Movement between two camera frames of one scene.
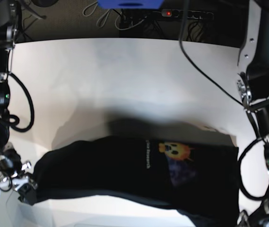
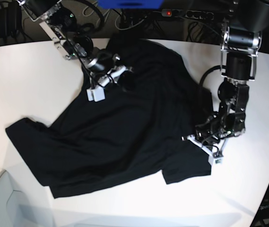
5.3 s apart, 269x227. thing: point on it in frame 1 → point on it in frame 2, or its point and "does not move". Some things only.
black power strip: (192, 14) does not move
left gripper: (24, 183) → (107, 71)
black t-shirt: (199, 179) → (151, 124)
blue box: (130, 4) does not move
